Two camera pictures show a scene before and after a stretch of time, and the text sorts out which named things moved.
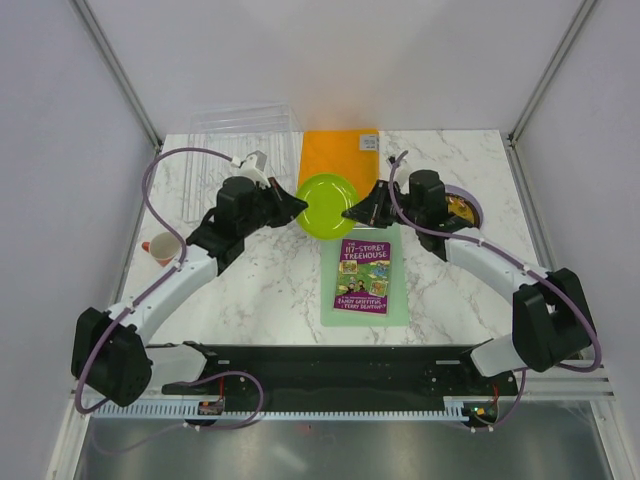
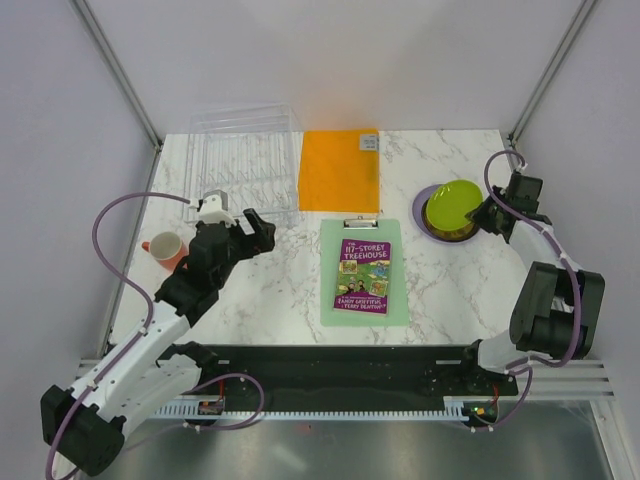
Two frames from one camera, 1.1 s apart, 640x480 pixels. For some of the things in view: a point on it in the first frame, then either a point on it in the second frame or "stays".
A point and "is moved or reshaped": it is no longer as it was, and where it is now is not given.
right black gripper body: [388, 213] to [486, 213]
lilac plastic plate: [459, 191] is moved or reshaped
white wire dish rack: [239, 131] stays
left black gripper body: [268, 211] to [244, 246]
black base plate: [347, 373] stays
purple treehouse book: [363, 274] stays
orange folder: [353, 154] stays
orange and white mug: [164, 247] stays
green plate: [328, 197] to [451, 201]
